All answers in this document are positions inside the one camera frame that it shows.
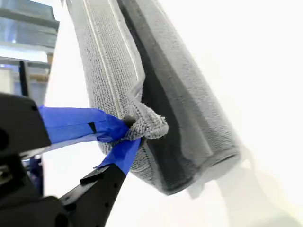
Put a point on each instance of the grey white-striped towel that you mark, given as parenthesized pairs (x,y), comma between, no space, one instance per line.
(106,59)

